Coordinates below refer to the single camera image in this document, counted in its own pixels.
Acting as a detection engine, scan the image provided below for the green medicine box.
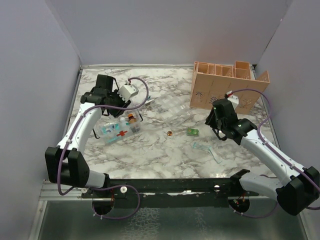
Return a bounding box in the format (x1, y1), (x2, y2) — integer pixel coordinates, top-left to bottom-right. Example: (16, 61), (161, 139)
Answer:
(186, 128), (199, 137)

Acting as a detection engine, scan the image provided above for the white bottle green label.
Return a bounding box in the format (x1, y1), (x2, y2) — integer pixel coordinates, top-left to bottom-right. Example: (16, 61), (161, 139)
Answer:
(119, 117), (129, 129)

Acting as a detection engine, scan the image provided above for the brown bottle orange cap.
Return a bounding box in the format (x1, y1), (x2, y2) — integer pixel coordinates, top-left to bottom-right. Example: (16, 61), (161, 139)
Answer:
(127, 113), (140, 133)

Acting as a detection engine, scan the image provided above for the clear bandage packet teal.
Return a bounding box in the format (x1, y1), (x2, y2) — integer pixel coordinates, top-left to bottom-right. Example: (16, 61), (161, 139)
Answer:
(192, 142), (223, 164)

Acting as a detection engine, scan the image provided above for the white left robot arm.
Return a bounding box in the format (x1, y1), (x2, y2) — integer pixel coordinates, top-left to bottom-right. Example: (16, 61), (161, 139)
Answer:
(45, 74), (131, 198)

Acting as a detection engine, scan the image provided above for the clear plastic kit lid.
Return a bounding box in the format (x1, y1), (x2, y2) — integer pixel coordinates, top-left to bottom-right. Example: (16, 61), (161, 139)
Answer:
(211, 126), (227, 141)

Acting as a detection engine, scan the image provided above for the clear plastic kit box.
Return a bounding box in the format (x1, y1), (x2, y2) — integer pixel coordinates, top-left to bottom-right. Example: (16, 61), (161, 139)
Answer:
(93, 109), (143, 145)

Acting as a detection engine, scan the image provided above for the white blue nail clipper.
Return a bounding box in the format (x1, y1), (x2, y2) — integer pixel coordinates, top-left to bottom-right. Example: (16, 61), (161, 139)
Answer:
(145, 95), (155, 106)

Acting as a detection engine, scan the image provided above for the peach plastic organizer basket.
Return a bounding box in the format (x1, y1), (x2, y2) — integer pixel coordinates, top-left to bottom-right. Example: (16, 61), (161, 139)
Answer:
(189, 61), (270, 110)

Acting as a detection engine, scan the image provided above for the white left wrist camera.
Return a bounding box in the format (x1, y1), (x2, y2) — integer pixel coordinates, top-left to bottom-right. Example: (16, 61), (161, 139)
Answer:
(117, 84), (139, 103)

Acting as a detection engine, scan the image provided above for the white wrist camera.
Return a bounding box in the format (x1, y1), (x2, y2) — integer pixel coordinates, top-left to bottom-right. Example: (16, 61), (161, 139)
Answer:
(117, 84), (139, 103)
(224, 91), (239, 110)

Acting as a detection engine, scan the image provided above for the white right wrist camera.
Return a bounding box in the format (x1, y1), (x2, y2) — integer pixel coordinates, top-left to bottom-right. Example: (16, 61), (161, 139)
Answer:
(224, 91), (239, 110)

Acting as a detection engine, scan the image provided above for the black mounting rail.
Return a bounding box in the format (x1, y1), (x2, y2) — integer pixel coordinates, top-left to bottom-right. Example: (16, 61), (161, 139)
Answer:
(81, 178), (258, 209)

